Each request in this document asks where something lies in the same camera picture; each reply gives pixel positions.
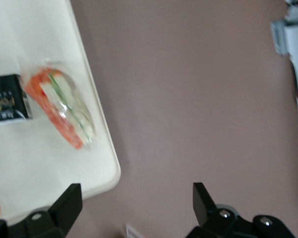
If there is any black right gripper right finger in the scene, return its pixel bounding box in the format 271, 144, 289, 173
185, 182, 297, 238

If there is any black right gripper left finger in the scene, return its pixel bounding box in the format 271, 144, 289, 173
0, 183, 83, 238

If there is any triangle sandwich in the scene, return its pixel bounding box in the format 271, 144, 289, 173
19, 58, 97, 152

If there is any beige plastic tray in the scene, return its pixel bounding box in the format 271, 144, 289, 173
0, 0, 122, 224

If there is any black square snack packet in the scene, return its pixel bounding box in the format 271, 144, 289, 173
0, 73, 34, 127

